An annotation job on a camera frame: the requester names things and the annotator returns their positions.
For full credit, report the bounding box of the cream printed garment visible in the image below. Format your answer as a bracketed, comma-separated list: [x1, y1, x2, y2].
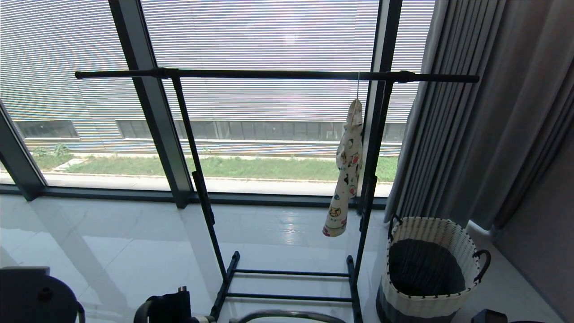
[322, 99, 365, 238]

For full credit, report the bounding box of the black clothes rack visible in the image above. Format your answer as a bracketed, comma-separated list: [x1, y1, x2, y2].
[74, 67, 480, 323]

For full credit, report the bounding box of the white laundry basket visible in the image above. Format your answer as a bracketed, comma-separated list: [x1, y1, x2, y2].
[376, 216, 492, 323]

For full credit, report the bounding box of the grey curtain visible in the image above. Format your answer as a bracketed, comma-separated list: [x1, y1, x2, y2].
[384, 0, 574, 231]

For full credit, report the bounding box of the white pipe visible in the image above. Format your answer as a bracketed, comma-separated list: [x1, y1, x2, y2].
[466, 220, 493, 237]

